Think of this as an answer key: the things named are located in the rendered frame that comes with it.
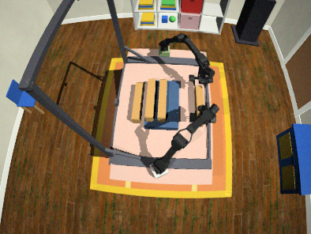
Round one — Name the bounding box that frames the brown cardboard carton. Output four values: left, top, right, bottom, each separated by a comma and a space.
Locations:
157, 79, 167, 123
194, 85, 204, 117
132, 82, 144, 123
145, 79, 156, 122

